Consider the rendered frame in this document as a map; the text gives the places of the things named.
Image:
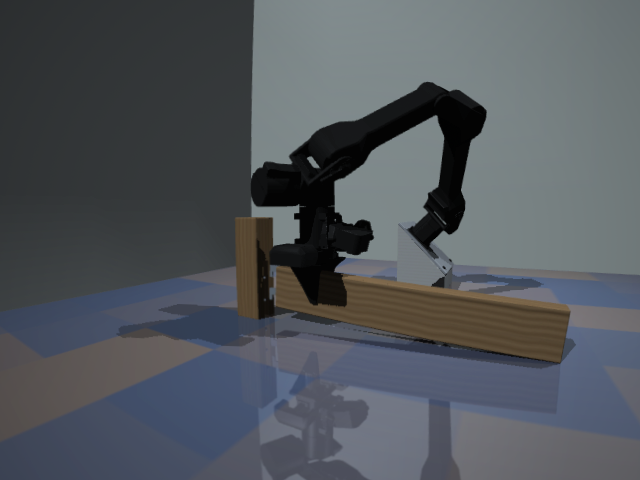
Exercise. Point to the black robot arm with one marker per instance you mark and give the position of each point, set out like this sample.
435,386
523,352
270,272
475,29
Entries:
341,148

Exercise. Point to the wooden post with slot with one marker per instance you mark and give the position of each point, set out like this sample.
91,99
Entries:
253,241

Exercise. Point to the wooden side rail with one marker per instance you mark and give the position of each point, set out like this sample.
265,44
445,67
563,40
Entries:
514,326

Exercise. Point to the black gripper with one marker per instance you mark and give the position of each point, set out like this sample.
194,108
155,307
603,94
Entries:
305,257

